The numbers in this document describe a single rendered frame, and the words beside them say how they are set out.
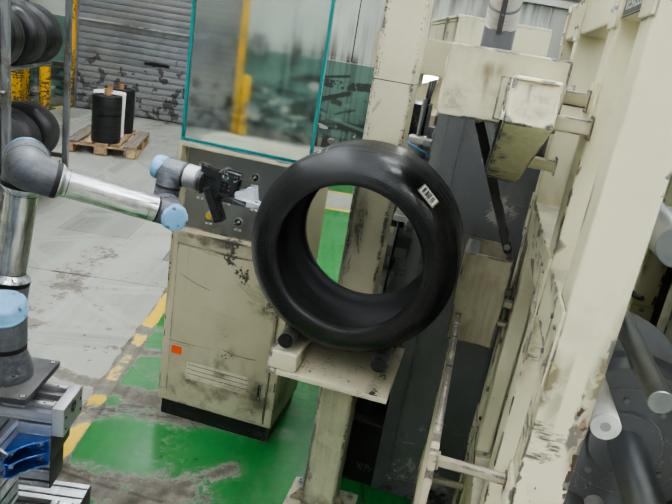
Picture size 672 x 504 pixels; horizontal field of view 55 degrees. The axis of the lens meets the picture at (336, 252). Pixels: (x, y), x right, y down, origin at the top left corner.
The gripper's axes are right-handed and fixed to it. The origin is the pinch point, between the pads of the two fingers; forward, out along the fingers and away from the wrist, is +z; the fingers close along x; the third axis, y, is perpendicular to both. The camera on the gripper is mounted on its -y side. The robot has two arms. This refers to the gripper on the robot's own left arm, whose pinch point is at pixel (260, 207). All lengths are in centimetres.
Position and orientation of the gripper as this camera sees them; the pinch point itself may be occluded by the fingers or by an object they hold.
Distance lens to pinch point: 192.3
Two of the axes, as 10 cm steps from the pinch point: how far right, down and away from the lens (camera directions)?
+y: 2.5, -9.1, -3.4
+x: 2.4, -2.8, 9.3
